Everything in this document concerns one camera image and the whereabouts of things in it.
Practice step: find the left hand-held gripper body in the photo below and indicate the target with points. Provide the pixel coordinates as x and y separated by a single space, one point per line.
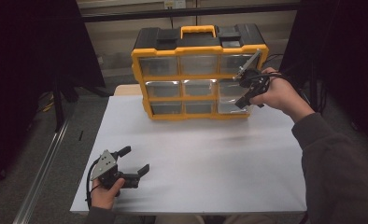
106 165

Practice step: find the set of clear organizer drawers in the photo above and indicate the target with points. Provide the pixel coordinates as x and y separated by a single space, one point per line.
158 66

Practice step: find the white table mat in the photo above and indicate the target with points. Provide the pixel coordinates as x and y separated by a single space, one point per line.
188 174

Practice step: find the yellow black drawer organizer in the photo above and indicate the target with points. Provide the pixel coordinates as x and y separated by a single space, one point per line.
197 49

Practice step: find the clear plastic storage drawer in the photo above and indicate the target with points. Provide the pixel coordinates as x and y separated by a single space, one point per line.
227 107

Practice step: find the white wall socket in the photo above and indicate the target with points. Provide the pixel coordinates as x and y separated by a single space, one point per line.
174 3

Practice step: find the black horizontal rail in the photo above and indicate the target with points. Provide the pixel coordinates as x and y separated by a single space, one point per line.
126 15

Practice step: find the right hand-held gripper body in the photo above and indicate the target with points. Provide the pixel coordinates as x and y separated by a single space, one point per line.
257 82

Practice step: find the black curtain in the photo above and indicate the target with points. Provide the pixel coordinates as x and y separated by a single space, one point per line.
23 62
353 46

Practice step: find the person's left hand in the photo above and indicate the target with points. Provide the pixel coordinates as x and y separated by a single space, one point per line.
103 197

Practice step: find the person's right hand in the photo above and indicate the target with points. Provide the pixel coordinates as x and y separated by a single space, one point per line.
281 95

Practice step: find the black metal stand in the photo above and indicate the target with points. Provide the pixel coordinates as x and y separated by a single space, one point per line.
59 105

